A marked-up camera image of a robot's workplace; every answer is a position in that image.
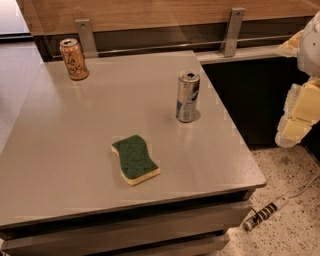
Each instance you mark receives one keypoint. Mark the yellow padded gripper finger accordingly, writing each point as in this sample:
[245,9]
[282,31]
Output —
[301,113]
[290,47]

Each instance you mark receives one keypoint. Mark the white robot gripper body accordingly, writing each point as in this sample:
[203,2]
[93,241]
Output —
[310,50]

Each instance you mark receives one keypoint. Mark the silver blue redbull can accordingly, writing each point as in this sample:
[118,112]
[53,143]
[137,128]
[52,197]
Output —
[187,94]

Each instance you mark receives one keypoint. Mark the orange soda can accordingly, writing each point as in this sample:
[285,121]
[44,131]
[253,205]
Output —
[73,58]

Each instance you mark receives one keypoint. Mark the upper grey drawer front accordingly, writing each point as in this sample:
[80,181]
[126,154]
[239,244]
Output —
[103,239]

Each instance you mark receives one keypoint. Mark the grey drawer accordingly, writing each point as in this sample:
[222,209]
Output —
[103,239]
[205,244]

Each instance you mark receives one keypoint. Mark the lower grey drawer front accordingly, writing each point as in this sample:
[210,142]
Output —
[205,244]

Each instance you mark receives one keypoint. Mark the green yellow sponge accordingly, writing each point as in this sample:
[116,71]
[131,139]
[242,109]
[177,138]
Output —
[135,162]

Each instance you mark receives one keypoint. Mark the right metal wall bracket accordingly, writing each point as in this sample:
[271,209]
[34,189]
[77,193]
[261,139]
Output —
[229,43]

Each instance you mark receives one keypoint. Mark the metal wall bracket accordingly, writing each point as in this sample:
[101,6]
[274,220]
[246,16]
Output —
[229,43]
[86,36]

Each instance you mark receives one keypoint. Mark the horizontal metal rail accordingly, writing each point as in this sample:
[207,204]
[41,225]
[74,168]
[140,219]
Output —
[204,46]

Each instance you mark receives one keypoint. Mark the left metal wall bracket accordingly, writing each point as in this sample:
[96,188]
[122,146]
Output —
[86,36]

